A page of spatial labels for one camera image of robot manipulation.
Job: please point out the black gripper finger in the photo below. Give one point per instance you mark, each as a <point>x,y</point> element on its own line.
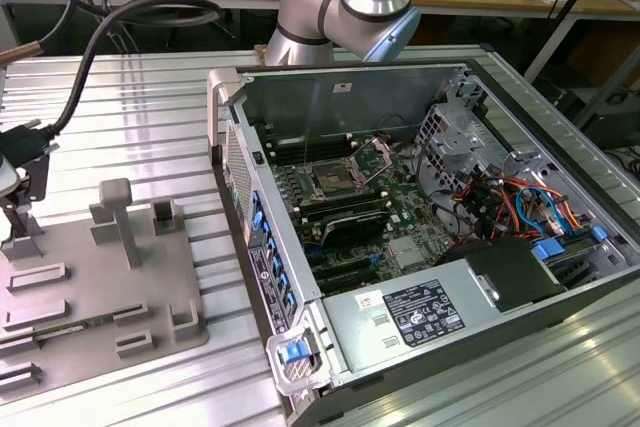
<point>17,219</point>

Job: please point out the black RAM slot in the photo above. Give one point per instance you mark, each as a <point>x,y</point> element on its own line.
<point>310,148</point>
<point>340,199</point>

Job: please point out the CPU socket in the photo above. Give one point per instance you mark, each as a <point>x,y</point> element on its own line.
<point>330,179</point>

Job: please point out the grey parts rack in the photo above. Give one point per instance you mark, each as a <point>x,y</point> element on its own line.
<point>100,277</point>

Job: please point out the green RAM stick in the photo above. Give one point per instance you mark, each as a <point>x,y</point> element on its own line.
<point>75,325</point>

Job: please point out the blue case latch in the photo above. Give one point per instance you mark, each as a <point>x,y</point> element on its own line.
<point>292,352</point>

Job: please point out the black expansion card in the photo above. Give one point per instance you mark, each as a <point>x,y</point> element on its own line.
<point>350,229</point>

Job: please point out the open PC case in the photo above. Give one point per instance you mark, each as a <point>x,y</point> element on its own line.
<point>350,97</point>

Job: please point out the grey power supply unit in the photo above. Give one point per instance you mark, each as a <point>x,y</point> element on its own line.
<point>360,342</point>

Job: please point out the silver chipset heatsink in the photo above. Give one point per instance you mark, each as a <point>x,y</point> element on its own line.
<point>405,252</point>

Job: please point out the green motherboard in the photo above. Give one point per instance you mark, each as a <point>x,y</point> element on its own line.
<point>415,217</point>

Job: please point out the perforated metal drive cage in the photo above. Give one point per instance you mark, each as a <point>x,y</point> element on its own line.
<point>450,142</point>

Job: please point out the black plastic shroud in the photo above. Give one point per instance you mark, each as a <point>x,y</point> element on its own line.
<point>520,267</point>

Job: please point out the blue disk carrier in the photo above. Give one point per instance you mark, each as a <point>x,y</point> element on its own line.
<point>547,249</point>

